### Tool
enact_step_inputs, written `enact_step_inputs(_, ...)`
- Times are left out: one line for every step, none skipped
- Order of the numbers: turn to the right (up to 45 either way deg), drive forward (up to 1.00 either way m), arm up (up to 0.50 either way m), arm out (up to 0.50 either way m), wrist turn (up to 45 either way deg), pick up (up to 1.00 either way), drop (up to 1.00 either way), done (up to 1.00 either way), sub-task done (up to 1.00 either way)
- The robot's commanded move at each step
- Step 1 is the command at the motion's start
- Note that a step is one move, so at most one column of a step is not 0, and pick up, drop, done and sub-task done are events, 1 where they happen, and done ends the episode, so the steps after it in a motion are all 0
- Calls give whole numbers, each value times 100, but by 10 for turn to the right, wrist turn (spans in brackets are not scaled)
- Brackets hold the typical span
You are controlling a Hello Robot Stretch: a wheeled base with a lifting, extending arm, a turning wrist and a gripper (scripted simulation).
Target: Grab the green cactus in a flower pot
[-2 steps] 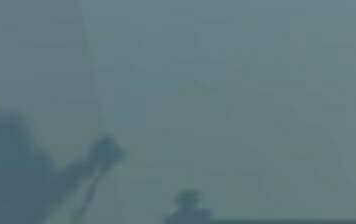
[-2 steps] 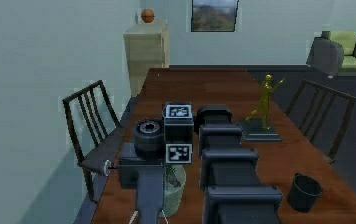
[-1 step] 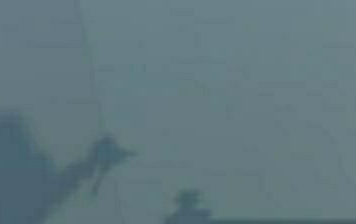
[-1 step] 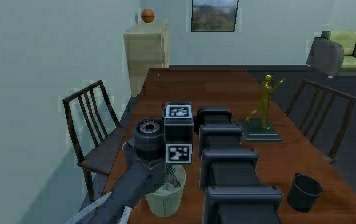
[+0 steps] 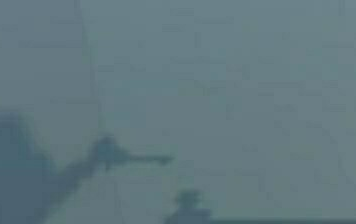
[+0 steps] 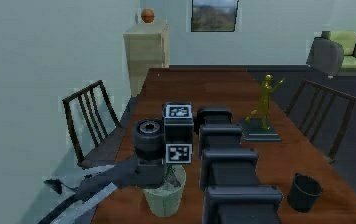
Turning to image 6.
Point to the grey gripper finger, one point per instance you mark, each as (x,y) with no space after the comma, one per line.
(106,178)
(86,207)

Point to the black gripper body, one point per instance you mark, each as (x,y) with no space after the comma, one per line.
(148,140)

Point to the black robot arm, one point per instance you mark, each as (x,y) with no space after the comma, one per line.
(229,166)

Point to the dark wooden slat chair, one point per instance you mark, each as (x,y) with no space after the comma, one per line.
(342,128)
(102,151)

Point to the brown wooden table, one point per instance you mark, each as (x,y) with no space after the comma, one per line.
(202,86)

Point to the beige cupboard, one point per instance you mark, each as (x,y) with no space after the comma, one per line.
(146,50)

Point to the golden figure statue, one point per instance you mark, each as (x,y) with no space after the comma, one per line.
(263,134)

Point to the orange basketball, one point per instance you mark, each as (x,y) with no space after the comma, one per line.
(147,16)

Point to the framed landscape picture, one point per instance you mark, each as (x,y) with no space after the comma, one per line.
(214,16)

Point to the black cup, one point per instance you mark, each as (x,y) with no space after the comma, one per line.
(304,196)

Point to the grey sofa with green cushions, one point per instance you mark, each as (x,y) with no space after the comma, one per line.
(324,55)

